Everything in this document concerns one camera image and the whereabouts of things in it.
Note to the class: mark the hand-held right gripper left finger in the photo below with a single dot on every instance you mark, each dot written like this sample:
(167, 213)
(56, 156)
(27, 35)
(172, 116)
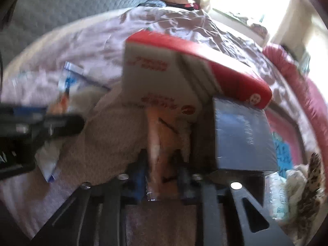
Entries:
(138, 182)

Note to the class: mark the pink fluffy cloth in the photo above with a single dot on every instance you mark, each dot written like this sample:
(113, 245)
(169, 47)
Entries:
(110, 138)

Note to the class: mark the pink picture book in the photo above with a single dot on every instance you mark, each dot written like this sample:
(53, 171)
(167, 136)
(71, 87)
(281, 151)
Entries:
(281, 133)

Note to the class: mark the orange plastic packet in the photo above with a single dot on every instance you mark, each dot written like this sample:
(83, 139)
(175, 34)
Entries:
(156, 143)

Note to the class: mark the leopard print scrunchie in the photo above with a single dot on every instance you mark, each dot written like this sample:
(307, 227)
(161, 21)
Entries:
(311, 184)

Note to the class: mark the green tissue packet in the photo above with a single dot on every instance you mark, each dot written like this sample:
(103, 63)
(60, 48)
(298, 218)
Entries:
(278, 199)

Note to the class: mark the red and white carton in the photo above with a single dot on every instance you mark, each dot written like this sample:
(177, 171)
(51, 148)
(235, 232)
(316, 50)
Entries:
(158, 82)

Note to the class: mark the dark floral pillow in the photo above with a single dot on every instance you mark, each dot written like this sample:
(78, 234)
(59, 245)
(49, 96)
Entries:
(152, 3)

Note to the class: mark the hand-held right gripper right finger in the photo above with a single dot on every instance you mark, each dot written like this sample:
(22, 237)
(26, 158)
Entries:
(183, 182)

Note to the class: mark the pink quilt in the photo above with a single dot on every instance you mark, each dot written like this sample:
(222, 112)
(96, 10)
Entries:
(302, 89)

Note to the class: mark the bed with lilac sheet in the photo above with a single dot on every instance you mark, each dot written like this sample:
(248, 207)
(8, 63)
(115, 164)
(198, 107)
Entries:
(179, 23)

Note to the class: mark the white and blue packet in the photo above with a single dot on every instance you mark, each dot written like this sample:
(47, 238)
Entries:
(47, 158)

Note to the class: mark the dark navy box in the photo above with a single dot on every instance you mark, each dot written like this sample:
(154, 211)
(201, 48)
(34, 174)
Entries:
(238, 133)

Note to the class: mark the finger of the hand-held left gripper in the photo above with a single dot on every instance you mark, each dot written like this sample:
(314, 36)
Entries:
(66, 124)
(28, 111)

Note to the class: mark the grey quilted headboard cover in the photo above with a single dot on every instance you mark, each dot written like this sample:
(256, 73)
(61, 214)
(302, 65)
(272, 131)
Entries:
(76, 0)

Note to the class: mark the pile of clothes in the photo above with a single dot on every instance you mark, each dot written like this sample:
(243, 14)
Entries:
(256, 28)

